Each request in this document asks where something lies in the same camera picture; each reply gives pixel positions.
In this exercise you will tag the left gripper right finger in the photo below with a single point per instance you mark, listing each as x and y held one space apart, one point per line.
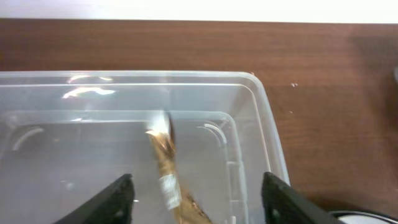
283 205

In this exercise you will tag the round black tray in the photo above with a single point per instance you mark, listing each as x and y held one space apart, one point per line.
361 217

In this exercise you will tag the clear plastic bin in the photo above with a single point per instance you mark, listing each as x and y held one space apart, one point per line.
66 135

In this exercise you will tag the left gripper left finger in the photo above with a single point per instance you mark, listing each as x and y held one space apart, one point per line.
112 205

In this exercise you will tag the brown snack wrapper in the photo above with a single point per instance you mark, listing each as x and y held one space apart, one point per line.
177 199

